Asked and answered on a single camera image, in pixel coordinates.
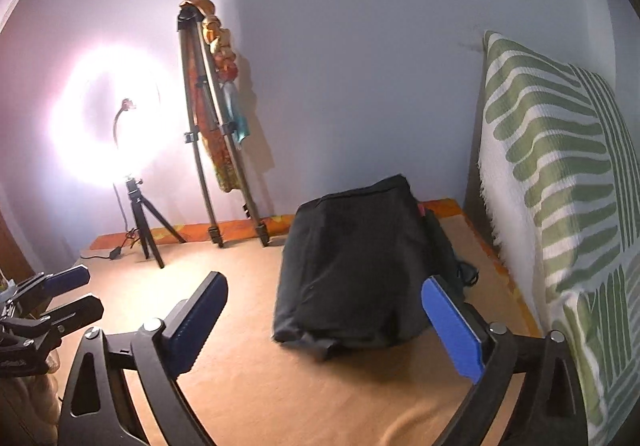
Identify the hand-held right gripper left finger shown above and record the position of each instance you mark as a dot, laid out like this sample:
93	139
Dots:
200	321

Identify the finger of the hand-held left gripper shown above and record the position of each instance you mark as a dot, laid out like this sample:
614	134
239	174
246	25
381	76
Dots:
65	280
75	313

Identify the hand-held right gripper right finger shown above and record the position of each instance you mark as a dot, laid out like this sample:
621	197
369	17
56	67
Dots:
450	326

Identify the black pants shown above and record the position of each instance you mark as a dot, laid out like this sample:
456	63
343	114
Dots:
360	266

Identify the orange patterned bed sheet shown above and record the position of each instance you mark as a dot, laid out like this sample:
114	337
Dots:
235	227

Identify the colourful hanging cloth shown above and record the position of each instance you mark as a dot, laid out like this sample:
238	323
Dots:
222	161

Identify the gooseneck phone holder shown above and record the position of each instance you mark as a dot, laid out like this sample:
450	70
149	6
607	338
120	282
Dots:
119	118

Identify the green white patterned pillow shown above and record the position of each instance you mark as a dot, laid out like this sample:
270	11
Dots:
550	151

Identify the tall grey tripod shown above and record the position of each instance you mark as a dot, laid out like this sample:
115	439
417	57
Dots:
192	101

